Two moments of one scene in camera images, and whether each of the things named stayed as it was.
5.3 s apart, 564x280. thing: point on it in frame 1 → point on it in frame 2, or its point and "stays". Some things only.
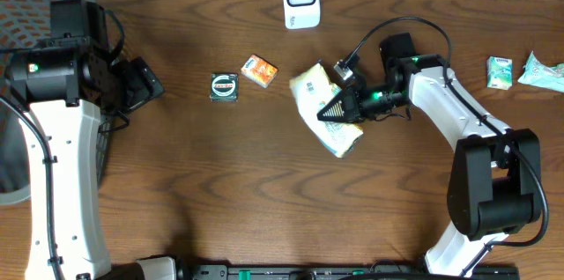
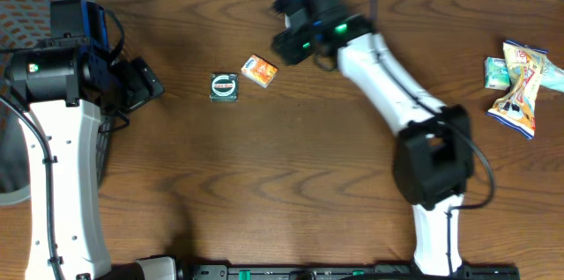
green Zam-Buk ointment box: x=224 y=87 stays
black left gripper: x=144 y=79 stays
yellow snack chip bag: x=312 y=91 → x=514 y=108
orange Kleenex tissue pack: x=259 y=70 stays
